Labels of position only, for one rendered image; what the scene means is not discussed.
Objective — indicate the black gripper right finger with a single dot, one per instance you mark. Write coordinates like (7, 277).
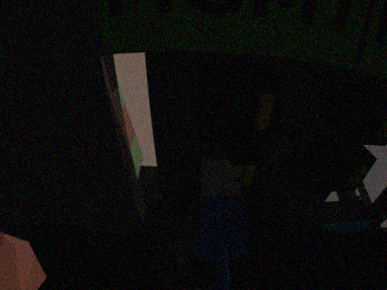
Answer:
(289, 252)

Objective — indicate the blue cable with plug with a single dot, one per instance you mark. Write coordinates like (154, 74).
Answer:
(222, 229)

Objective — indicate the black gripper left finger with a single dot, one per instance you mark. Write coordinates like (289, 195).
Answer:
(157, 255)

